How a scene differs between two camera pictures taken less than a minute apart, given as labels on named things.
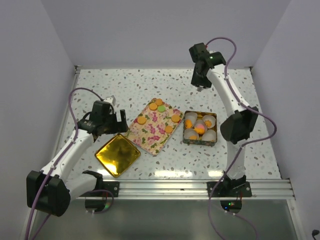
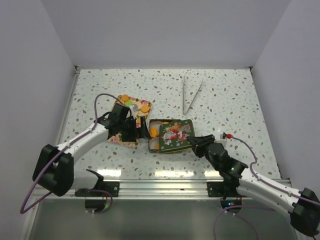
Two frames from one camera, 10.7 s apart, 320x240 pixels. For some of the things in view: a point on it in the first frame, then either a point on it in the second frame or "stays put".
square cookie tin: [200, 128] to [167, 135]
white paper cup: [189, 132] to [154, 143]
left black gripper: [119, 126] to [141, 132]
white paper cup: [190, 119] to [155, 125]
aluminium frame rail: [198, 190] stays put
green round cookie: [161, 108] to [129, 102]
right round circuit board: [233, 206] stays put
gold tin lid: [118, 155] to [173, 135]
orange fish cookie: [188, 123] to [153, 132]
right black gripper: [197, 81] to [199, 143]
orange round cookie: [175, 118] to [144, 109]
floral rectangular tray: [155, 126] to [139, 107]
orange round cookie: [159, 101] to [125, 97]
